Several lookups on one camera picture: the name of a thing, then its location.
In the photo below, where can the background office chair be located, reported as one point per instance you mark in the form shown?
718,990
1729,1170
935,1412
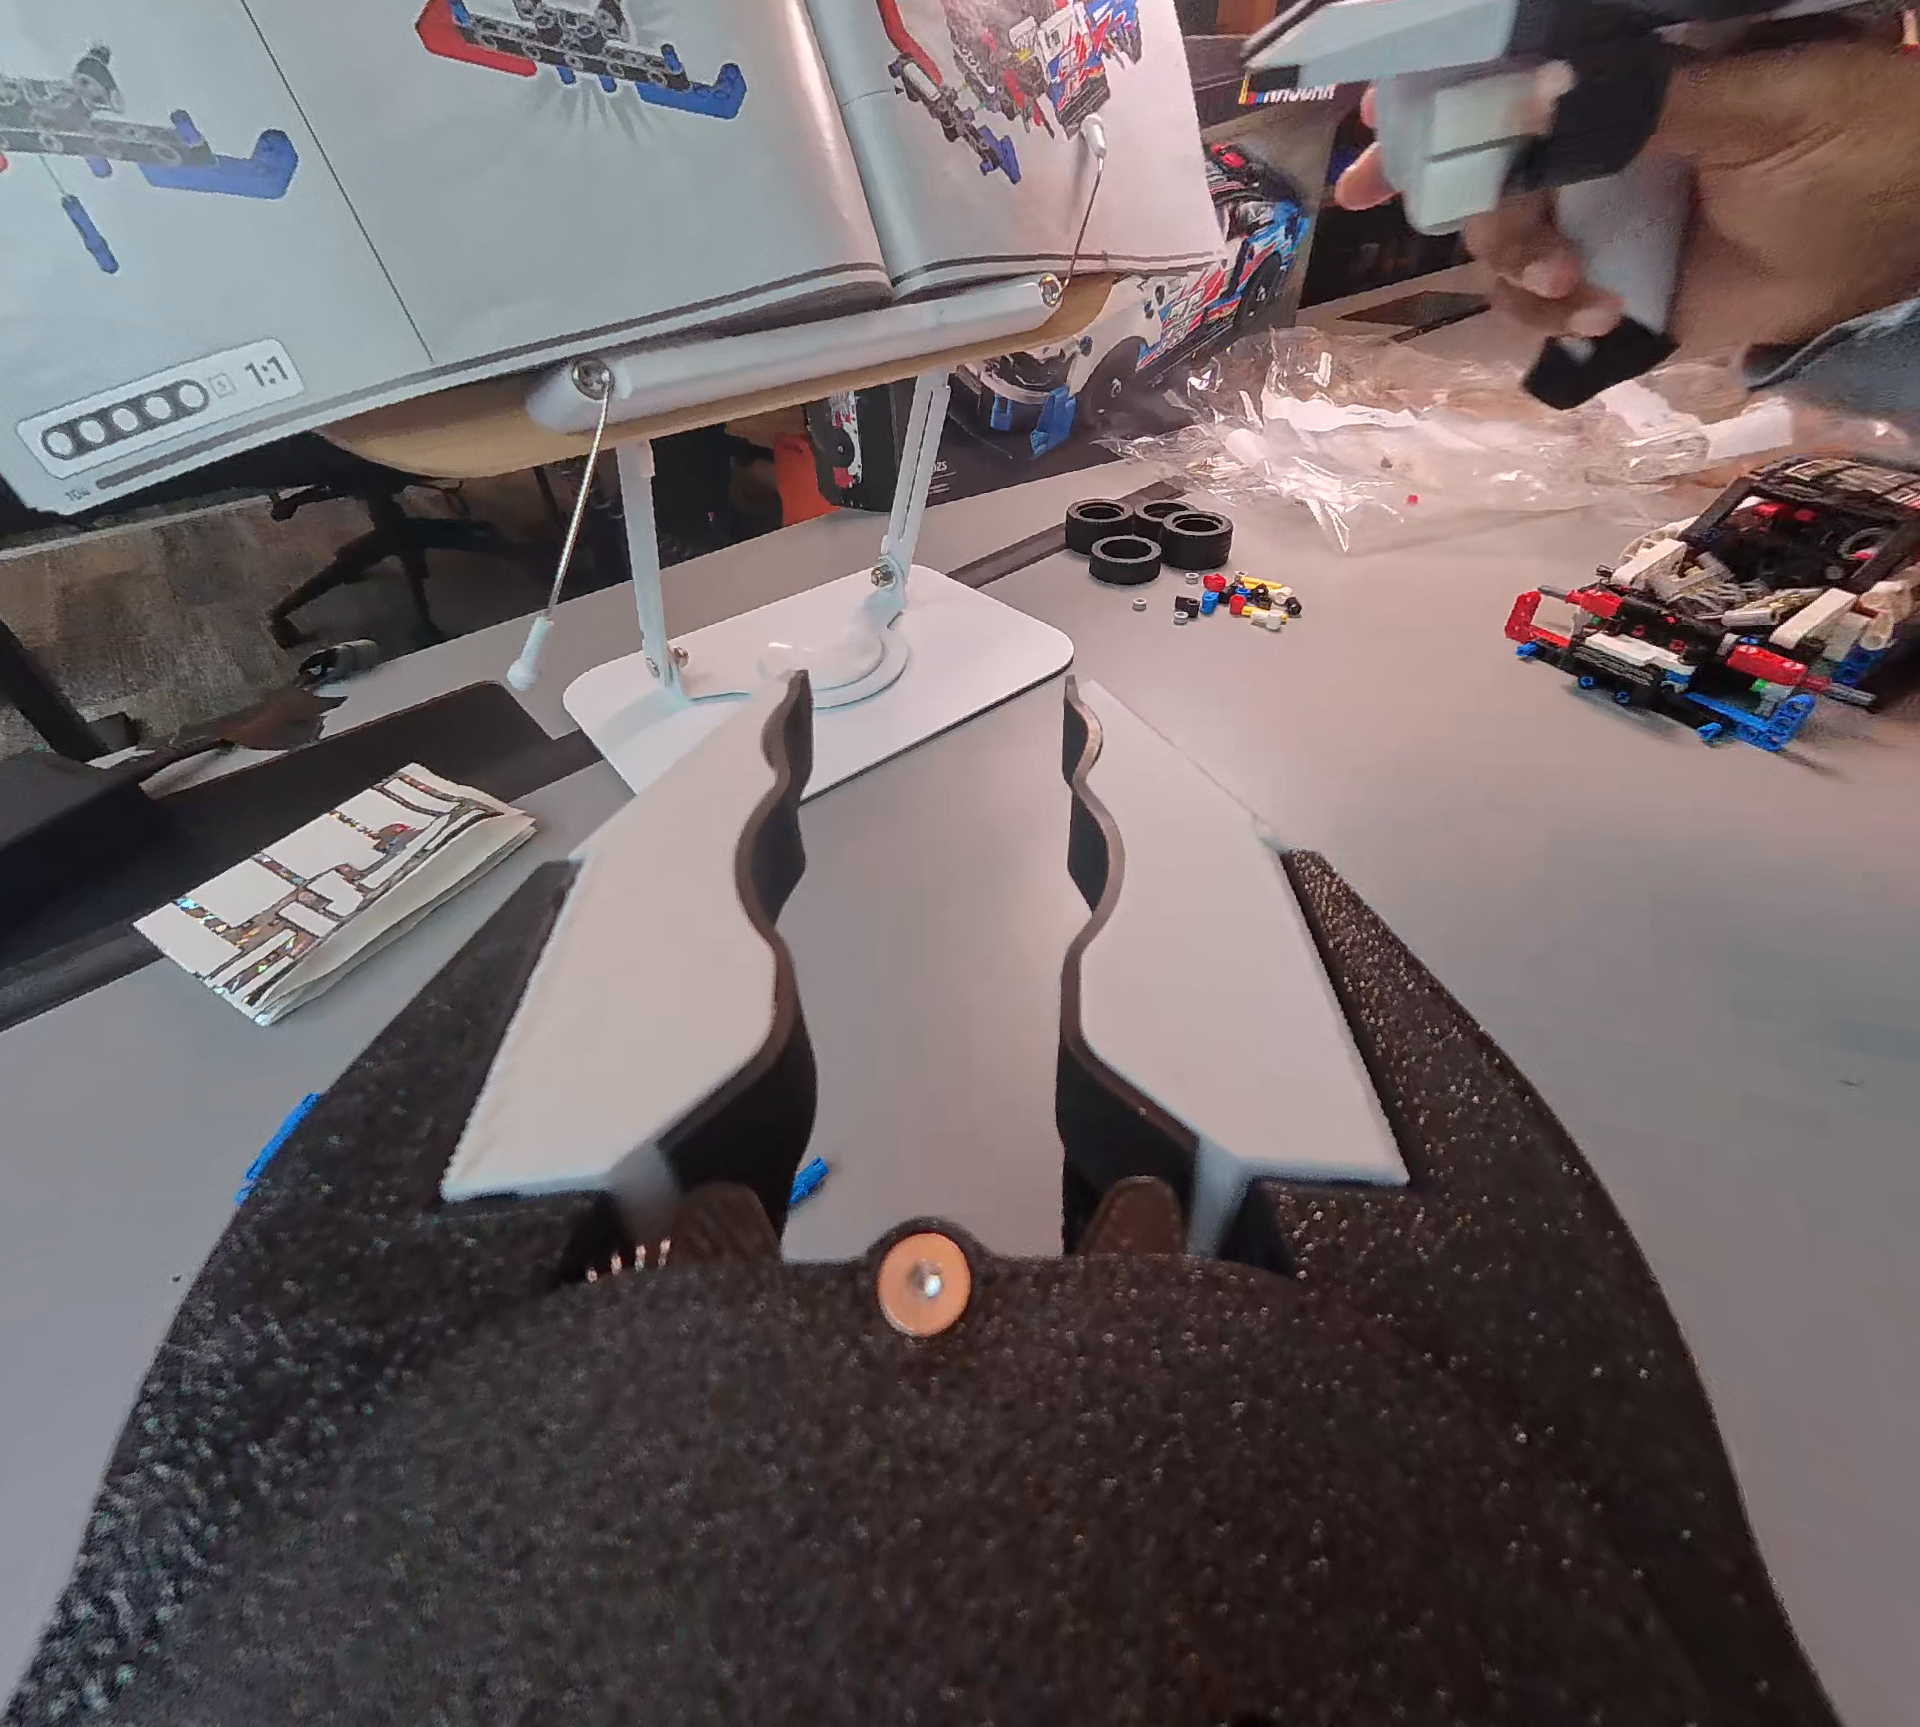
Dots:
375,542

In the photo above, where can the person's right hand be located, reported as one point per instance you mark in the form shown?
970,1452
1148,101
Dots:
1800,183

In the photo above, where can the pile of blue red pins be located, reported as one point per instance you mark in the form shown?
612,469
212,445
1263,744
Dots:
278,1150

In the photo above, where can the toy brick race car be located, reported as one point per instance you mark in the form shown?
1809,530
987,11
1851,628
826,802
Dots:
1711,618

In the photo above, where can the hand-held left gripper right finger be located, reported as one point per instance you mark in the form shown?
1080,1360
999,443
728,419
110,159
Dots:
1230,1008

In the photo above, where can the black toy set box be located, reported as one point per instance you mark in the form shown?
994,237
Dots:
1201,287

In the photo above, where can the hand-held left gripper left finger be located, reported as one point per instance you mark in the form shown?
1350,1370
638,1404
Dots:
631,1008

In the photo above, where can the grey desk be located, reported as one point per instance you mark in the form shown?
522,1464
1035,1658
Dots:
1500,932

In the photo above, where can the clear plastic bags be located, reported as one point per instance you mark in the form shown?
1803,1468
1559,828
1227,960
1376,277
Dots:
1500,437

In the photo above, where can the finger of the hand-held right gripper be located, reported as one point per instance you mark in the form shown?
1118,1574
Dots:
1394,25

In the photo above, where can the open instruction booklet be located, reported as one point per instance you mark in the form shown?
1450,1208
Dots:
450,183

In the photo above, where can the assorted small toy bricks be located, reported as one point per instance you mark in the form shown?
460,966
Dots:
1238,602

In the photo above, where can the folded shiny sticker sheet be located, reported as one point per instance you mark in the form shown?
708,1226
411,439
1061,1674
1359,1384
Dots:
330,888

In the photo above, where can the white book stand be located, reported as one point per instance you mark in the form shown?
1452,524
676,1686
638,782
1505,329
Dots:
961,662

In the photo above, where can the person's right forearm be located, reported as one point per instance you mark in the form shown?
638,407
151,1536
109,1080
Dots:
1845,347

